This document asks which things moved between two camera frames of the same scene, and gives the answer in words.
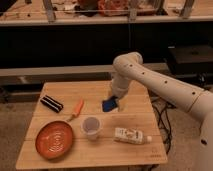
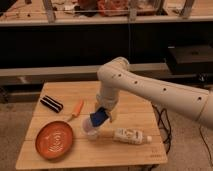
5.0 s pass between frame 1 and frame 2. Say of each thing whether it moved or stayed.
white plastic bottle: stayed
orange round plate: stayed
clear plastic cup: stayed
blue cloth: moved
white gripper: moved
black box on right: stayed
